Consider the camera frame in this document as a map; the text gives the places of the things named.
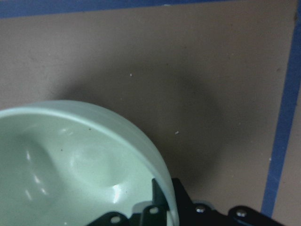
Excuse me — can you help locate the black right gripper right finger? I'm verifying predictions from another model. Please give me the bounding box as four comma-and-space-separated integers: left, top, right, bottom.
151, 178, 283, 226

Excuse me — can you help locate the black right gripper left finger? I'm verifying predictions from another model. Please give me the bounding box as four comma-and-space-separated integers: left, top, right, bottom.
88, 201, 169, 226

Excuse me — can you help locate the green bowl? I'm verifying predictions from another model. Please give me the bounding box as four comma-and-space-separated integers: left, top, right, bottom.
0, 100, 179, 226

